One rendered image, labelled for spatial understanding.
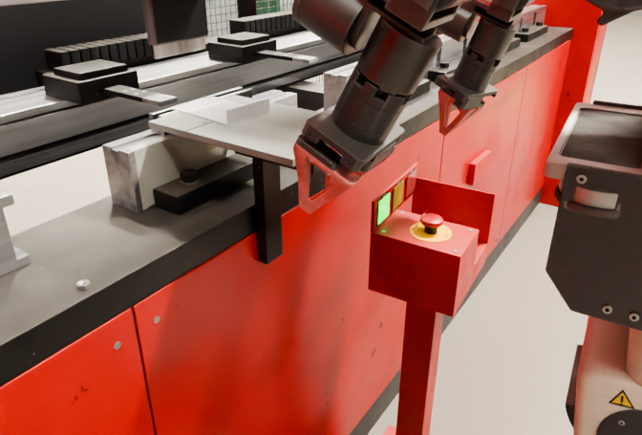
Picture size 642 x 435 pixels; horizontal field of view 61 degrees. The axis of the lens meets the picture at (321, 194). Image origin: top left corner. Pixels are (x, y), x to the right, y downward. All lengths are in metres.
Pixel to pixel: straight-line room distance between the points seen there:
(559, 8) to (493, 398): 1.75
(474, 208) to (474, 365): 0.90
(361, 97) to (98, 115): 0.69
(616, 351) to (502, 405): 1.07
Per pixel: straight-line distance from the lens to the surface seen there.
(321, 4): 0.48
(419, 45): 0.45
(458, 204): 1.08
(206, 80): 1.25
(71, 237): 0.80
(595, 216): 0.57
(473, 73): 0.90
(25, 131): 1.02
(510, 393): 1.83
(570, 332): 2.13
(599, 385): 0.71
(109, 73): 1.04
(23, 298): 0.70
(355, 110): 0.48
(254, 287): 0.89
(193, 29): 0.87
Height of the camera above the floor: 1.24
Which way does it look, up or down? 25 degrees down
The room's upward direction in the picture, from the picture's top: straight up
